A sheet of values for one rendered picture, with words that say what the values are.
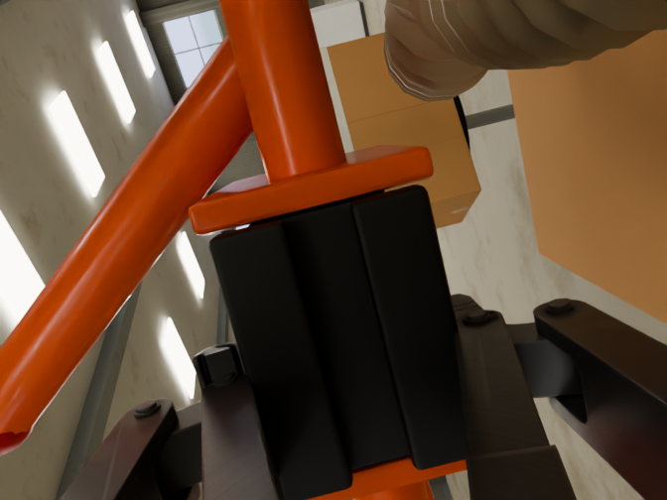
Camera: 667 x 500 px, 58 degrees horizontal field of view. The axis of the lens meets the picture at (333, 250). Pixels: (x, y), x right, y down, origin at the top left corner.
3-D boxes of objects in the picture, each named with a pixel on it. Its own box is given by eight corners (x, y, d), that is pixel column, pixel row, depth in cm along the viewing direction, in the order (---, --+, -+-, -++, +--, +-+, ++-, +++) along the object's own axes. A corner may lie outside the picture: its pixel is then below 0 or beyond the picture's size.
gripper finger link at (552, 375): (469, 360, 13) (600, 328, 13) (427, 299, 18) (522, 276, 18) (482, 420, 14) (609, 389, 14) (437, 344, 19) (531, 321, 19)
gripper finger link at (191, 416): (266, 474, 14) (140, 504, 14) (278, 384, 19) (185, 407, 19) (248, 415, 14) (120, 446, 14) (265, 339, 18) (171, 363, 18)
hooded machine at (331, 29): (362, 33, 839) (282, 54, 839) (355, -7, 811) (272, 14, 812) (370, 43, 783) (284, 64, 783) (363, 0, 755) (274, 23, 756)
